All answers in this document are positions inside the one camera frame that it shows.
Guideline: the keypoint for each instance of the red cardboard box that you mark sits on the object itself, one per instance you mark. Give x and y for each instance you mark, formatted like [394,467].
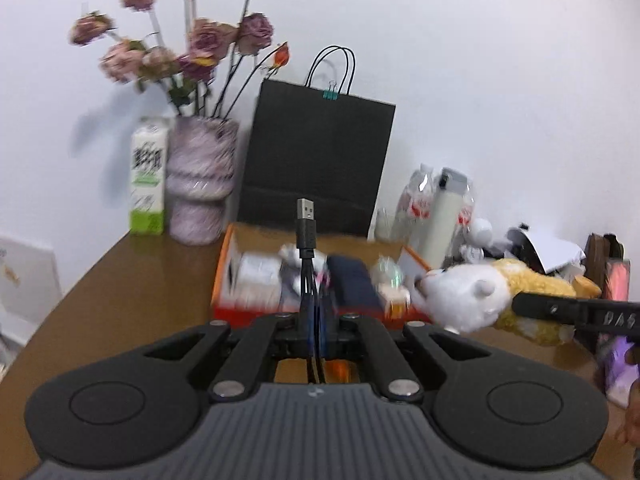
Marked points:
[225,280]

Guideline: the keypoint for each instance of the teal binder clip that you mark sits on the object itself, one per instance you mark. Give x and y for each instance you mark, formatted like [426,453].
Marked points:
[330,94]

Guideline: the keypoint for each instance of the dark blue cloth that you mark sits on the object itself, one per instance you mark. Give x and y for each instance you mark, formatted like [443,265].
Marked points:
[352,280]

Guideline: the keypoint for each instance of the white plastic bag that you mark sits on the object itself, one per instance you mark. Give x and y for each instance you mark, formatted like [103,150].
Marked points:
[295,260]

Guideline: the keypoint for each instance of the white toy figure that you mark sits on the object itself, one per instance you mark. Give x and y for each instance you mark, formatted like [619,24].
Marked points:
[477,240]

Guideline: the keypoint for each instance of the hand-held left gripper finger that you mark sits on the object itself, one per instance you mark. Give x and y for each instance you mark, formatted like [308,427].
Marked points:
[315,332]
[327,330]

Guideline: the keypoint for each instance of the white and yellow plush toy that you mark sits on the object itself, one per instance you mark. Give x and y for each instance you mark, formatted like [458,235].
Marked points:
[470,295]

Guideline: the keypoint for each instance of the white paper sheet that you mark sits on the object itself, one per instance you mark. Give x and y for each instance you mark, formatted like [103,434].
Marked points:
[550,250]

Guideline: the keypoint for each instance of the dried pink flowers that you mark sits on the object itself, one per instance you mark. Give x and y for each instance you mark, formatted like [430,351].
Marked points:
[200,45]

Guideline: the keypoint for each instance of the black paper bag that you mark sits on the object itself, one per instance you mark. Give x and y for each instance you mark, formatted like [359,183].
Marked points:
[320,160]

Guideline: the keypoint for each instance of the clear bag with cartons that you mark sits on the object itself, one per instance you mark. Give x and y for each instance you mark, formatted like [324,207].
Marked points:
[440,215]

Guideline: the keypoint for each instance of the purple patterned vase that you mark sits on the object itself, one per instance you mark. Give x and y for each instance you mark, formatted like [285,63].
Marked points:
[200,180]

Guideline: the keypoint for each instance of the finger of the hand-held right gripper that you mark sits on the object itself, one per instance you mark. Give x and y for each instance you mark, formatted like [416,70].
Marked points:
[545,307]

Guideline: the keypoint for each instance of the white flat box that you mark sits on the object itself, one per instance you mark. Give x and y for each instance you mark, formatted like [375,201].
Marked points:
[25,280]

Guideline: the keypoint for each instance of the white green milk carton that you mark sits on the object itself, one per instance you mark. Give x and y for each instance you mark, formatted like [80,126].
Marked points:
[147,185]

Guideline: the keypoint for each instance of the brown and pink box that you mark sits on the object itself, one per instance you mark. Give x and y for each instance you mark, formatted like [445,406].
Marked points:
[605,255]

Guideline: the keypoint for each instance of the person's right hand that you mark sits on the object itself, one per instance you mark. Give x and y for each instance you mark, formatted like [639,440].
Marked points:
[632,410]

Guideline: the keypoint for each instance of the wooden desktop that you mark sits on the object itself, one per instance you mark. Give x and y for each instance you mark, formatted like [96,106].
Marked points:
[125,300]

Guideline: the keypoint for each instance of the lilac cloth item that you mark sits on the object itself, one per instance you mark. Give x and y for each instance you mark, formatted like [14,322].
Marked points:
[620,375]

